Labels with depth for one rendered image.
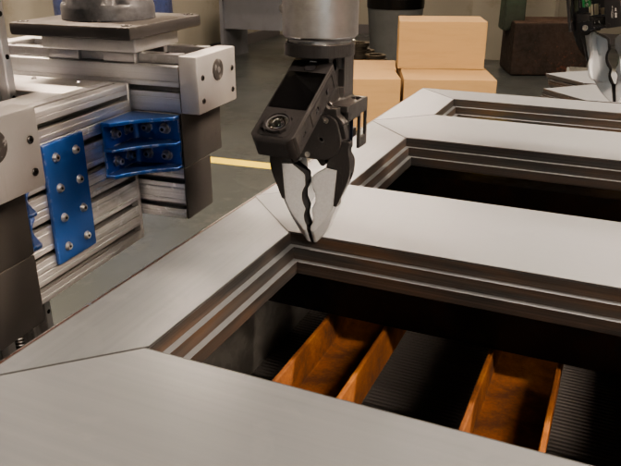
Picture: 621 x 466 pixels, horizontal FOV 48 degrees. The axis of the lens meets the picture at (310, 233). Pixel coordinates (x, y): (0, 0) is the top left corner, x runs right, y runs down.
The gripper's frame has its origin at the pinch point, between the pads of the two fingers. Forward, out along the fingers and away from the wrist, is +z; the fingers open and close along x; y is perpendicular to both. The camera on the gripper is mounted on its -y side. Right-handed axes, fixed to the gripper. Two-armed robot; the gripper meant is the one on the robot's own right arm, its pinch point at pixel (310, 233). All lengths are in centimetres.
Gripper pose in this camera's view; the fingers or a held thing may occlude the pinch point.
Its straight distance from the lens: 75.8
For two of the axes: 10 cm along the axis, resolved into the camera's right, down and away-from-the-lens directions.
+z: 0.0, 9.2, 3.8
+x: -9.1, -1.6, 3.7
